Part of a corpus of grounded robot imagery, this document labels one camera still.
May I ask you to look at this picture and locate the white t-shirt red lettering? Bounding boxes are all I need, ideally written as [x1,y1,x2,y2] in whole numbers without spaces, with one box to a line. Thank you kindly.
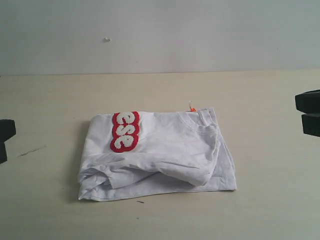
[78,107,237,202]

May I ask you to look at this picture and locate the orange neck tag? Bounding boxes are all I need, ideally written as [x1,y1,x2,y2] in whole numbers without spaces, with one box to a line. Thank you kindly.
[188,100,197,112]

